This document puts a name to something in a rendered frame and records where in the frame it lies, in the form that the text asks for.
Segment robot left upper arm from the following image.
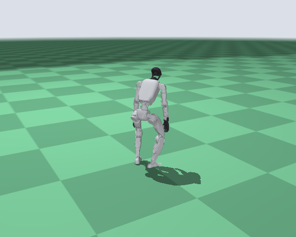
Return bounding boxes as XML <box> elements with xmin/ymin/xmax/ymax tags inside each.
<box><xmin>134</xmin><ymin>81</ymin><xmax>143</xmax><ymax>102</ymax></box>

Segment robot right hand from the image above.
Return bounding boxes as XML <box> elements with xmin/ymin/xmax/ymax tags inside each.
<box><xmin>163</xmin><ymin>117</ymin><xmax>169</xmax><ymax>132</ymax></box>

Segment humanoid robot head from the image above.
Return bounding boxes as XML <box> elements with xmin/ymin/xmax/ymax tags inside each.
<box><xmin>150</xmin><ymin>67</ymin><xmax>162</xmax><ymax>80</ymax></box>

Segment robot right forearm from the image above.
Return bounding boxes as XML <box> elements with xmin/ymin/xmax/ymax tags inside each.
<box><xmin>162</xmin><ymin>101</ymin><xmax>169</xmax><ymax>121</ymax></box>

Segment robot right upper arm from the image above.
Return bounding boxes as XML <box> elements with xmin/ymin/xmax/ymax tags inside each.
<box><xmin>158</xmin><ymin>83</ymin><xmax>167</xmax><ymax>106</ymax></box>

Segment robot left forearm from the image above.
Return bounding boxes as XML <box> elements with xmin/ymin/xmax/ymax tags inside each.
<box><xmin>133</xmin><ymin>101</ymin><xmax>139</xmax><ymax>111</ymax></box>

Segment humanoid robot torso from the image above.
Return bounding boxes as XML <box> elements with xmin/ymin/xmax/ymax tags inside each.
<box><xmin>136</xmin><ymin>79</ymin><xmax>160</xmax><ymax>121</ymax></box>

